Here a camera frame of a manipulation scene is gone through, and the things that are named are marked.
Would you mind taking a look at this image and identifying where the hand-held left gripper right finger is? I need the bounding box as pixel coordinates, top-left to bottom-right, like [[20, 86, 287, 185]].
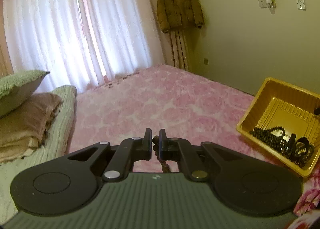
[[159, 129, 251, 182]]

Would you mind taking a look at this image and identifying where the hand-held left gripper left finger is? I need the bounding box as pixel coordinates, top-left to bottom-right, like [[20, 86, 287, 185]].
[[66, 128, 153, 182]]

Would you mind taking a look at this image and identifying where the brown bead necklace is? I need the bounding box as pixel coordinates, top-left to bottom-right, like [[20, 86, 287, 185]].
[[152, 136, 171, 174]]

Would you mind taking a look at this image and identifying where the dark bead necklace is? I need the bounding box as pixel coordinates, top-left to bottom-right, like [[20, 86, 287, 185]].
[[249, 125, 296, 156]]

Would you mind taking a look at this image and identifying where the yellow plastic tray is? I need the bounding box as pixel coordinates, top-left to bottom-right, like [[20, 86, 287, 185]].
[[236, 77, 320, 178]]

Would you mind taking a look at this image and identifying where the black narrow watch band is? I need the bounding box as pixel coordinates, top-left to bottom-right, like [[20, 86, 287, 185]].
[[286, 133, 298, 155]]

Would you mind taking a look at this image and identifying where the black wristwatch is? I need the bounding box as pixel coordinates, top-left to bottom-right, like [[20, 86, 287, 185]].
[[295, 137, 316, 167]]

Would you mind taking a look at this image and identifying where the pink floral blanket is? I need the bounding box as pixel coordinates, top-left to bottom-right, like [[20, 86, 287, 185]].
[[67, 64, 320, 217]]

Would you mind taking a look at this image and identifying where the green striped quilt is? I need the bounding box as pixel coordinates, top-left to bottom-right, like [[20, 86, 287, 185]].
[[0, 86, 78, 221]]

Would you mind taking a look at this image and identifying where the beige striped curtain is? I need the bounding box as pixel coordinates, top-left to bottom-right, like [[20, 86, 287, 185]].
[[140, 0, 191, 72]]

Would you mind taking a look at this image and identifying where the brown pillow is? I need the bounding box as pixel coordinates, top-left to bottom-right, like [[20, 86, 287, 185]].
[[0, 92, 63, 165]]

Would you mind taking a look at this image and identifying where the brown hanging jacket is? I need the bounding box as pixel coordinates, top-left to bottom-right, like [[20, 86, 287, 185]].
[[156, 0, 204, 34]]

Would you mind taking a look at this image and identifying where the white sheer curtain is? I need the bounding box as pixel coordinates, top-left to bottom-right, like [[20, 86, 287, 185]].
[[0, 0, 166, 95]]

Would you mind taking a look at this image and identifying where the green pillow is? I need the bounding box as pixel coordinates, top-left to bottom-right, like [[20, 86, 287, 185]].
[[0, 70, 51, 120]]

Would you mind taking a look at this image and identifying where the red white printed cloth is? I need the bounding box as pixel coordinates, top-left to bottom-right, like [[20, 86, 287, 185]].
[[287, 212, 320, 229]]

